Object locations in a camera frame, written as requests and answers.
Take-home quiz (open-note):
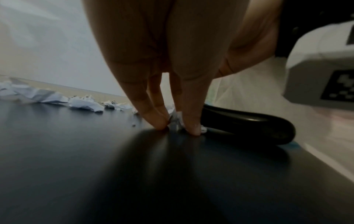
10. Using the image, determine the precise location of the person's right hand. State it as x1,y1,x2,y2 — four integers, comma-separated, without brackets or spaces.
214,0,282,79

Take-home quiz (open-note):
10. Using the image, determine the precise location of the black right wrist strap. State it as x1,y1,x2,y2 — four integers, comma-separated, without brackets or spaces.
275,0,354,59

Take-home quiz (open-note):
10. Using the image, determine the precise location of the tiny paper scrap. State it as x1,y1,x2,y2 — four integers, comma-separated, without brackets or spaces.
167,110,208,134

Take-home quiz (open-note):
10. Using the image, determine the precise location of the black stapler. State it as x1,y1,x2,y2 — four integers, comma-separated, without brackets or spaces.
200,103,296,145

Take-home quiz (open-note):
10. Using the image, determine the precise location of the black table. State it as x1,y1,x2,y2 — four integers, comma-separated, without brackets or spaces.
0,99,354,224

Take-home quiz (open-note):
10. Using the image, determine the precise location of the white marker cube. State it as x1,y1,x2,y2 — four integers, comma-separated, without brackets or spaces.
282,19,354,110

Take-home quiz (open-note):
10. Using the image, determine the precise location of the person's left hand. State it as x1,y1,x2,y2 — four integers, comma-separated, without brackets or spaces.
81,0,251,136

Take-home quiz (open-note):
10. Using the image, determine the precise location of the pile of paper scraps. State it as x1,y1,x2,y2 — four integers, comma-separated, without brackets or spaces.
0,79,139,116

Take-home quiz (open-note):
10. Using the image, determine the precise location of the cream wooden ledge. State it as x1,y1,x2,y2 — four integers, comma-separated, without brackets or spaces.
0,74,131,106

